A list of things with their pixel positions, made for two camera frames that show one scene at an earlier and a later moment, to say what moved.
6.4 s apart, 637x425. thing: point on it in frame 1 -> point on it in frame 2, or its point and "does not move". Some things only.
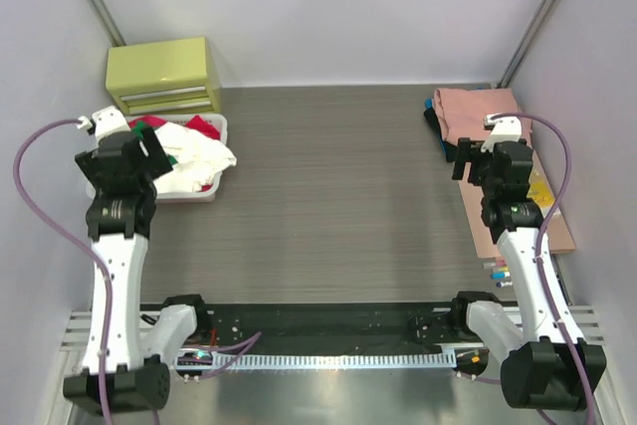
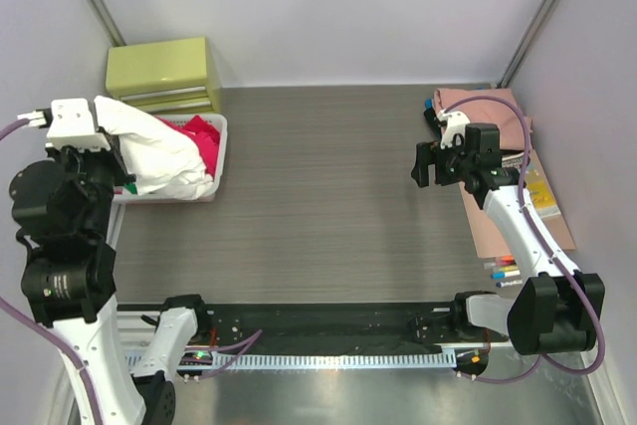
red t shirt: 197,122 -> 207,135
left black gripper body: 124,157 -> 115,159
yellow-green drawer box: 164,77 does not move
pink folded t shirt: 463,112 does not move
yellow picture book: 541,191 does not move
